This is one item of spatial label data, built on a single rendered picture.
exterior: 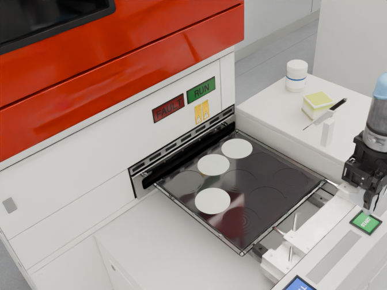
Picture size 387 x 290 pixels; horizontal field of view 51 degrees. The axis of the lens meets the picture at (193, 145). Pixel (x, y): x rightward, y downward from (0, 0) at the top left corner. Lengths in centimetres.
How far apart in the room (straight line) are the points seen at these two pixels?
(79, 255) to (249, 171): 57
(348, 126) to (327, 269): 53
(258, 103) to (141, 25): 60
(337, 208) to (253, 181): 25
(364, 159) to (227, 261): 45
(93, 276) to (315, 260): 72
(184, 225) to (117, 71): 50
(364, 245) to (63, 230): 77
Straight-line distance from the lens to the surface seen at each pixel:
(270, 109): 139
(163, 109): 117
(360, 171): 93
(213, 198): 117
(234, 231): 109
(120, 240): 122
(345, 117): 139
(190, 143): 130
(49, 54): 88
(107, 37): 93
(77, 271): 133
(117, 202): 124
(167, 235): 120
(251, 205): 115
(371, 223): 107
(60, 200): 112
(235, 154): 130
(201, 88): 125
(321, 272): 97
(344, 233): 104
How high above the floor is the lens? 175
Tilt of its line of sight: 39 degrees down
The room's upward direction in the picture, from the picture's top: 6 degrees counter-clockwise
